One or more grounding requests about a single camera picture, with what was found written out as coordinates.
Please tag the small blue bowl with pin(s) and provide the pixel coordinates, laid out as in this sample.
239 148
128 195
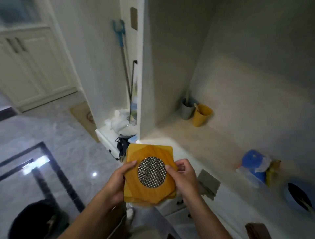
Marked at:
295 194

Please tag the person's cream top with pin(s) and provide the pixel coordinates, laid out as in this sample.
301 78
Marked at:
147 232

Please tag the yellow wrapper strip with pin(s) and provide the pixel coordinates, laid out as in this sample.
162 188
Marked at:
273 172

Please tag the blue head mop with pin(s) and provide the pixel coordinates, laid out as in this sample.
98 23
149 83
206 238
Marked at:
120 32

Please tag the small brown square pad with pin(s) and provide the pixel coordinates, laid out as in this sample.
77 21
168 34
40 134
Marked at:
258 231

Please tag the person's left hand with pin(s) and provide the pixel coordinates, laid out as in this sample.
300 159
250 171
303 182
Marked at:
115 187

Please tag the wooden spoon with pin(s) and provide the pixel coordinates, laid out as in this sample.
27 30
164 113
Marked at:
197 107
187 98

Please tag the clear plastic bag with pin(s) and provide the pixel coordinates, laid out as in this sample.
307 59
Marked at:
120 123

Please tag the white panelled door unit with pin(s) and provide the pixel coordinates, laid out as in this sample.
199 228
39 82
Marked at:
37 69

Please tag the teal trash bin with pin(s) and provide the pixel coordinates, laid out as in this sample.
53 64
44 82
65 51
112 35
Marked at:
32 221

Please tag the blue tissue pack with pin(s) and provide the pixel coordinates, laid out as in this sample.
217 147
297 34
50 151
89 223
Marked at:
251 162

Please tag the person's left forearm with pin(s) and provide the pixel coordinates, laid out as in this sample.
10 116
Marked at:
91 219

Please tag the yellow cup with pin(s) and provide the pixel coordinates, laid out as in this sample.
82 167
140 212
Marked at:
200 118

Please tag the beige wall switch panel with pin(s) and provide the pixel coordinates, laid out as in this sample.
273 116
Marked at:
134 18

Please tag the black bag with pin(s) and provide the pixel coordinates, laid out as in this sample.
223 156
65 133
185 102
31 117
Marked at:
123 147

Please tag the person's white shoe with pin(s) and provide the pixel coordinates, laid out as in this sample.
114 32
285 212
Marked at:
130 214

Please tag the small pale spoon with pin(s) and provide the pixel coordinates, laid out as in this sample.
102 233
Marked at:
307 205

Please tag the person's right hand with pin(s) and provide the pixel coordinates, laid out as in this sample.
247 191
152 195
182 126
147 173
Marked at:
187 182

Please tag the square wooden mesh coaster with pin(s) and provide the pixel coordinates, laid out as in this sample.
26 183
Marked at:
137 152

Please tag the low white drawer bench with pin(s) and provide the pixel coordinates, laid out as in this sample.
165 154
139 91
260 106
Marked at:
105 138

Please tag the grey cleaning cloth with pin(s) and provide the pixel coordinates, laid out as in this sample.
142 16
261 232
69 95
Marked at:
209 183

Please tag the person's right forearm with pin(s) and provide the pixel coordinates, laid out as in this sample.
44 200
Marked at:
206 221

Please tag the person's brown vest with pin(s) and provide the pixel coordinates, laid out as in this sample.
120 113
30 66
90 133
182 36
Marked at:
118 221

